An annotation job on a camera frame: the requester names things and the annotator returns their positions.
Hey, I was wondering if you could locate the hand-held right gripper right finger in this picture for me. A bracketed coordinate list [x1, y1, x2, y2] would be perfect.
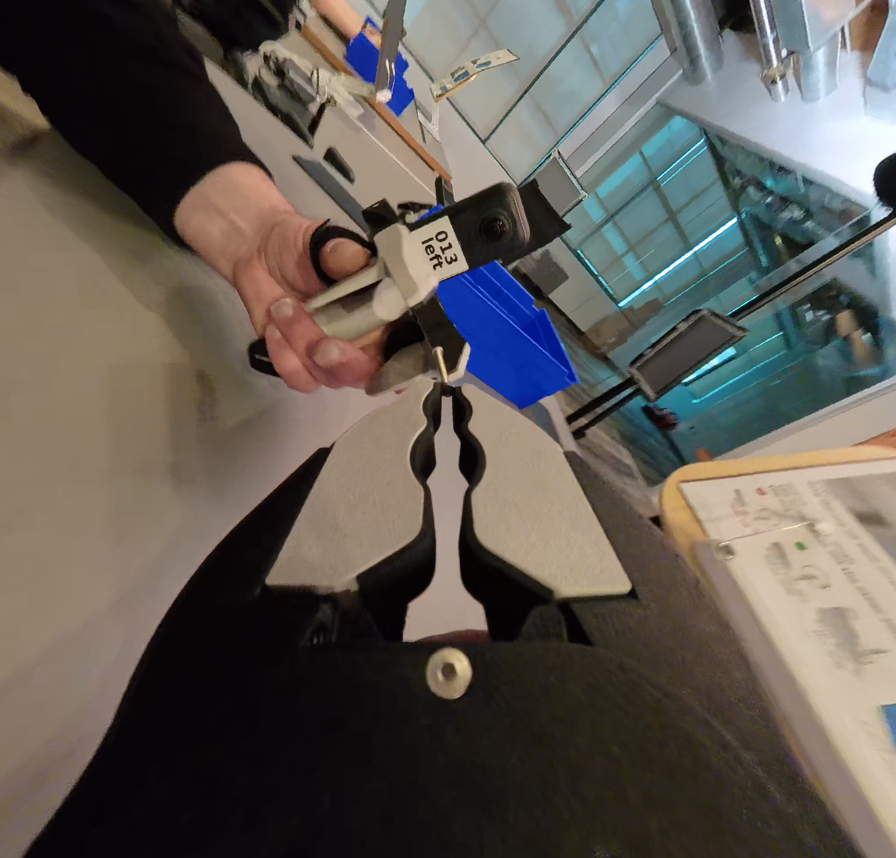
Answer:
[451, 384, 634, 642]

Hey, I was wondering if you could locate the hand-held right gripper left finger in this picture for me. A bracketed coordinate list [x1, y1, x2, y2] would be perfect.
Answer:
[265, 382, 441, 642]

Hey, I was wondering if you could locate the another person's forearm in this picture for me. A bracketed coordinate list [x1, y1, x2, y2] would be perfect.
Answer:
[294, 0, 372, 44]

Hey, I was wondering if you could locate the person's left forearm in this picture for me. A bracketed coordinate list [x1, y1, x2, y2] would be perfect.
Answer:
[0, 0, 275, 247]

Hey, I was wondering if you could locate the person's left hand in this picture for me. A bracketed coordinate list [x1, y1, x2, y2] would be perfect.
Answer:
[174, 166, 387, 394]

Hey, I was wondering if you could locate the pale slender board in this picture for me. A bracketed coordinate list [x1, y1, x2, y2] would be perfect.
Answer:
[429, 49, 520, 103]

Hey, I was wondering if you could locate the dark grey flat slab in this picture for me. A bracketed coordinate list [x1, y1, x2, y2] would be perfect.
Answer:
[292, 154, 366, 223]

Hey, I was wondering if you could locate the grey framed dark panel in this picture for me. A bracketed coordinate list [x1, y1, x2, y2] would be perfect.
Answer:
[626, 308, 749, 404]

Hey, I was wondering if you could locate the small blue plastic bin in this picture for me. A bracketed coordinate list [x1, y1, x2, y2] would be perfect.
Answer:
[344, 16, 416, 119]

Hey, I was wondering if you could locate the grey metal bar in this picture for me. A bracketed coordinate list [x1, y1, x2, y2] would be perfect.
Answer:
[373, 0, 412, 104]

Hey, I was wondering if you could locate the white paper sheet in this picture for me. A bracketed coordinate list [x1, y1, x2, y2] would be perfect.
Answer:
[678, 457, 896, 545]

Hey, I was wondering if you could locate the silver metal tube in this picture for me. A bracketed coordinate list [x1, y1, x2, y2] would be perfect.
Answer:
[744, 0, 797, 104]

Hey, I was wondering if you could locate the black device with white cables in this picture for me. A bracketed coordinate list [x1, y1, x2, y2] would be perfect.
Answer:
[241, 37, 366, 149]

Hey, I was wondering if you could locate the medium silver spiral duct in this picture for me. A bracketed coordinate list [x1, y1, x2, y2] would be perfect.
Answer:
[657, 0, 723, 86]

